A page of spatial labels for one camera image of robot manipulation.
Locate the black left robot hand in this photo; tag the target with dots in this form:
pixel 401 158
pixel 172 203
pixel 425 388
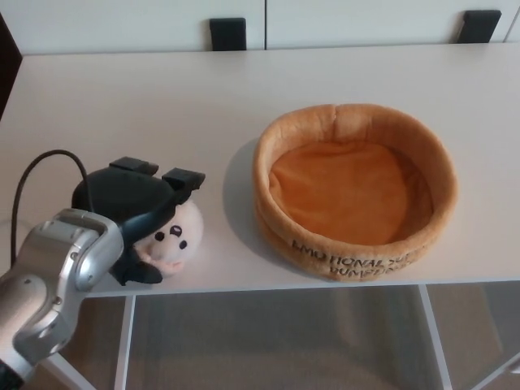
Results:
pixel 122 191

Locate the white diagonal metal strut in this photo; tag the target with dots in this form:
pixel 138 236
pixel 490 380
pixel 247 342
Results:
pixel 510 371
pixel 65 371

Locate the orange round plush plate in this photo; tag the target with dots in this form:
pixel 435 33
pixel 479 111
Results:
pixel 345 195

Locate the white cabinet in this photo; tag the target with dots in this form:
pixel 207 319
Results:
pixel 345 20

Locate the white table leg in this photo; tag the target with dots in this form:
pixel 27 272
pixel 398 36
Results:
pixel 436 341
pixel 124 345

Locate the cream plush dumpling toy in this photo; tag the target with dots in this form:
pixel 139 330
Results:
pixel 185 225

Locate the black rectangular bracket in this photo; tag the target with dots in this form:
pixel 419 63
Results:
pixel 482 26
pixel 228 34

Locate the dark brown furniture panel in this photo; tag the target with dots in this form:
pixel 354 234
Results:
pixel 8 65

